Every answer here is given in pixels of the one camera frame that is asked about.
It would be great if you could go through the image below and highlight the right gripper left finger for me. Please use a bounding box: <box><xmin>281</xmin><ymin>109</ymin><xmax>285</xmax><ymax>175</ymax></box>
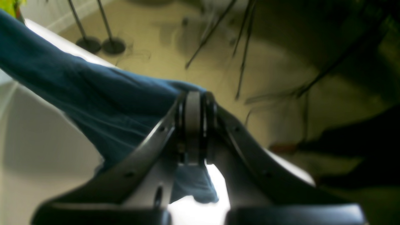
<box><xmin>31</xmin><ymin>93</ymin><xmax>186</xmax><ymax>225</ymax></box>

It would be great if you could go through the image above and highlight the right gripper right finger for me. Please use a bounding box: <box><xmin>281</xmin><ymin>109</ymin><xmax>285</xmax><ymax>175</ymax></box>
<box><xmin>201</xmin><ymin>92</ymin><xmax>366</xmax><ymax>225</ymax></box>

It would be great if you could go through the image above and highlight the navy blue T-shirt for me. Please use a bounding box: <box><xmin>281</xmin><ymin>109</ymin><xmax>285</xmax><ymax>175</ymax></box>
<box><xmin>0</xmin><ymin>10</ymin><xmax>221</xmax><ymax>204</ymax></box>

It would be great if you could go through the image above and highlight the black stand with round base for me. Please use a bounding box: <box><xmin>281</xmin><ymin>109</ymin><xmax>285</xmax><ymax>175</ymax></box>
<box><xmin>68</xmin><ymin>0</ymin><xmax>101</xmax><ymax>54</ymax></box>

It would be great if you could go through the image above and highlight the black tripod stand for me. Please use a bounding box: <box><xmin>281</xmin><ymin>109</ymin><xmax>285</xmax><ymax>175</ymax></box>
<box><xmin>182</xmin><ymin>0</ymin><xmax>258</xmax><ymax>100</ymax></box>

